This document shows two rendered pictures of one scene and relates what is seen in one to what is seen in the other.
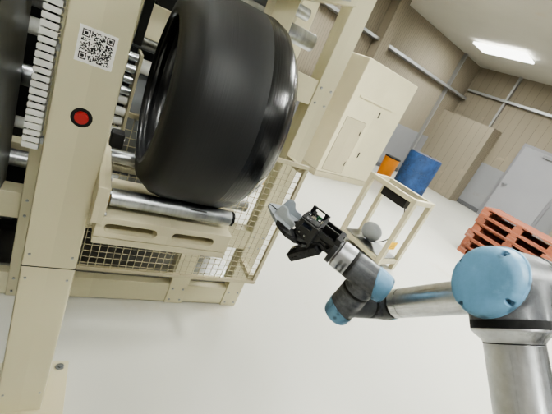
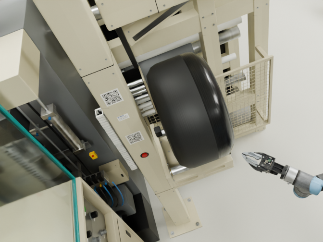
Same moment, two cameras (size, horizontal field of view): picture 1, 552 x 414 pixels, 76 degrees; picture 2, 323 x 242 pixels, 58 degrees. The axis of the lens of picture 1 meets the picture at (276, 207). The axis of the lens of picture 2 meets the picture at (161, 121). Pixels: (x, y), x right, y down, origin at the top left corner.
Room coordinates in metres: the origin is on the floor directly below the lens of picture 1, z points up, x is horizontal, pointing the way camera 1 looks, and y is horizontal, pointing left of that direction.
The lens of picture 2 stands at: (0.11, -0.14, 2.30)
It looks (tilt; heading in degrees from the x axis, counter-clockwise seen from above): 49 degrees down; 35
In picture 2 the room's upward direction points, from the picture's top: 22 degrees counter-clockwise
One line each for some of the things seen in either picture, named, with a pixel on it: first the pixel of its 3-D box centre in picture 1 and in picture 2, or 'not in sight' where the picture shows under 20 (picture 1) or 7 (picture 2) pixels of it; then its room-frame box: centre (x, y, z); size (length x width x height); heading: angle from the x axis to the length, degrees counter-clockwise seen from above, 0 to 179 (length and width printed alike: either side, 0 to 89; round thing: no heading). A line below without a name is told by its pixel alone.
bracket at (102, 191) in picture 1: (103, 171); (162, 153); (0.88, 0.48, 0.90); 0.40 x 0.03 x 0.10; 33
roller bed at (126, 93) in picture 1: (101, 84); (134, 95); (1.18, 0.72, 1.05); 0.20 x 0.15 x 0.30; 123
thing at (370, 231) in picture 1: (382, 221); not in sight; (3.53, -1.06, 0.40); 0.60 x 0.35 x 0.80; 42
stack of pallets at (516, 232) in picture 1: (510, 248); not in sight; (5.22, -3.43, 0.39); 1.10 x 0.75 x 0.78; 45
